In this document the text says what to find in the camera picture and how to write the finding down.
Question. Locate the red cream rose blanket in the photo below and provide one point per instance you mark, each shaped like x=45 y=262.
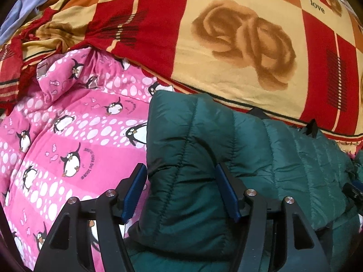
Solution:
x=298 y=60

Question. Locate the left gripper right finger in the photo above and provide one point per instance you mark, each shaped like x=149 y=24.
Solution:
x=294 y=244

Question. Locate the pink penguin print quilt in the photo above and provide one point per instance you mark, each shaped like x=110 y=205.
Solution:
x=78 y=132

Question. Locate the lavender garment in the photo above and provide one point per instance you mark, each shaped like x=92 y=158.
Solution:
x=16 y=17

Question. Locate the dark green puffer jacket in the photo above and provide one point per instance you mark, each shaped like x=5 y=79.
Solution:
x=184 y=225

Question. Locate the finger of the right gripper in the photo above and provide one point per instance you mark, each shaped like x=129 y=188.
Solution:
x=354 y=191

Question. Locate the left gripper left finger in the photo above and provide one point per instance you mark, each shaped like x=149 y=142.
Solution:
x=68 y=244

